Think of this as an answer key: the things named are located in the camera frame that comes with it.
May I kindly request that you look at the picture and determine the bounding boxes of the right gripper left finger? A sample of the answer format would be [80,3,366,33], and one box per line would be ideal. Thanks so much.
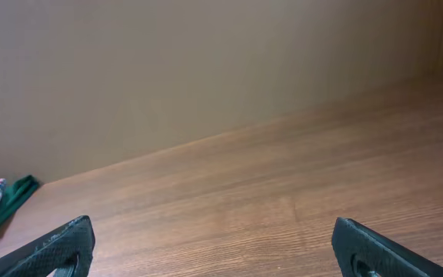
[0,215,95,277]

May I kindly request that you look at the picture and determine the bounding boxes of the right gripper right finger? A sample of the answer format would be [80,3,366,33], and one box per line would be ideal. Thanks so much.
[331,217,443,277]

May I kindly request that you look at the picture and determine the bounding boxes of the dark green garment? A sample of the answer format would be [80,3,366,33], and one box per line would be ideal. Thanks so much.
[0,175,41,227]

